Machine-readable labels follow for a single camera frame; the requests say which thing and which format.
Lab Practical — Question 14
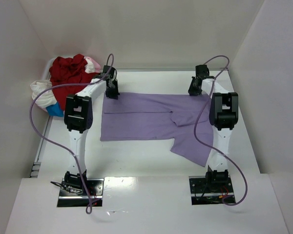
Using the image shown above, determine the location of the pink t-shirt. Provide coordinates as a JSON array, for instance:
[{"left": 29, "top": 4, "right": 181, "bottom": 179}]
[{"left": 84, "top": 57, "right": 102, "bottom": 74}]

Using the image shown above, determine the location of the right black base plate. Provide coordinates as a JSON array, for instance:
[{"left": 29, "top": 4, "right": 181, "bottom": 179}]
[{"left": 189, "top": 176, "right": 236, "bottom": 205}]

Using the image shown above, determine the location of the red t-shirt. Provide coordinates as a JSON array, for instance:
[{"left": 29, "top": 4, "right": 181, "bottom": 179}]
[{"left": 49, "top": 54, "right": 99, "bottom": 111}]

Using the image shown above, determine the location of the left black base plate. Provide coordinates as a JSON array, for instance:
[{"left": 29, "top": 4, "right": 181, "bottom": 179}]
[{"left": 57, "top": 178, "right": 104, "bottom": 208}]

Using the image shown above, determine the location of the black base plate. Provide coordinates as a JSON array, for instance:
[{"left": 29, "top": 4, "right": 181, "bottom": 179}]
[
  {"left": 57, "top": 178, "right": 104, "bottom": 208},
  {"left": 189, "top": 176, "right": 236, "bottom": 205}
]

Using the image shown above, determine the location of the white laundry basket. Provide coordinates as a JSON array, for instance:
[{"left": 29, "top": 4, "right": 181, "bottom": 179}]
[{"left": 41, "top": 57, "right": 57, "bottom": 80}]

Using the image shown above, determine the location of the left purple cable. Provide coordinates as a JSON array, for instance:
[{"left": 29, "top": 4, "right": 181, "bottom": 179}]
[{"left": 29, "top": 53, "right": 115, "bottom": 215}]

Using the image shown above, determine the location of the blue t-shirt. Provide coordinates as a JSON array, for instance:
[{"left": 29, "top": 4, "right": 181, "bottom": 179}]
[{"left": 46, "top": 102, "right": 64, "bottom": 117}]

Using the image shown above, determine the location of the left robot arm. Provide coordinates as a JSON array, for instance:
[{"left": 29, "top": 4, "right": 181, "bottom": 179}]
[{"left": 63, "top": 65, "right": 120, "bottom": 193}]

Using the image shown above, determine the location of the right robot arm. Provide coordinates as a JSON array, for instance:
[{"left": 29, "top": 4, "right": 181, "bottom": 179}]
[{"left": 188, "top": 64, "right": 238, "bottom": 191}]

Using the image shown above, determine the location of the white t-shirt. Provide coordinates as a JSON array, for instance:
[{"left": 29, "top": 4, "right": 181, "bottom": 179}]
[{"left": 30, "top": 79, "right": 57, "bottom": 111}]

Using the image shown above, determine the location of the purple t-shirt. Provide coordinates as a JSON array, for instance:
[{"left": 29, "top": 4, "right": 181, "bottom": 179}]
[{"left": 101, "top": 93, "right": 213, "bottom": 167}]

